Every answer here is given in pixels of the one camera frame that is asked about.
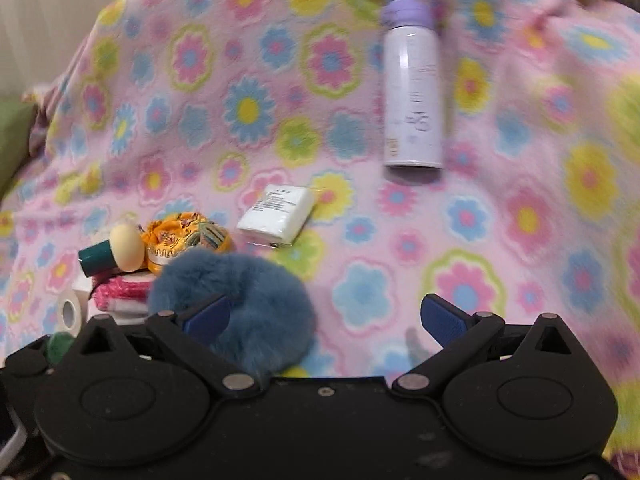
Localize white tape roll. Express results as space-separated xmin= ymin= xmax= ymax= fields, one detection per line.
xmin=56 ymin=288 xmax=90 ymax=336

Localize orange embroidered drawstring pouch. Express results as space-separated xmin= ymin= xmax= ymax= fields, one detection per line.
xmin=141 ymin=211 xmax=234 ymax=275

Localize teal handled makeup sponge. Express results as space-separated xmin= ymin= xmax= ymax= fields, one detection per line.
xmin=78 ymin=223 xmax=145 ymax=278

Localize pink white folded socks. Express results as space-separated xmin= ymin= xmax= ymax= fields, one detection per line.
xmin=91 ymin=271 xmax=155 ymax=315

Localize lavender thermos bottle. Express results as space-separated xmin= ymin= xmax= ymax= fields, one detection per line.
xmin=381 ymin=0 xmax=444 ymax=169

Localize pink floral fleece blanket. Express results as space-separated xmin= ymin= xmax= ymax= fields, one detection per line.
xmin=1 ymin=0 xmax=639 ymax=479

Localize blue fluffy pom pom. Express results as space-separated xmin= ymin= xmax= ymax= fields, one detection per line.
xmin=148 ymin=248 xmax=317 ymax=380

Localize green pillow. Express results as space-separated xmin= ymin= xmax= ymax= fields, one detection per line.
xmin=0 ymin=96 xmax=36 ymax=195

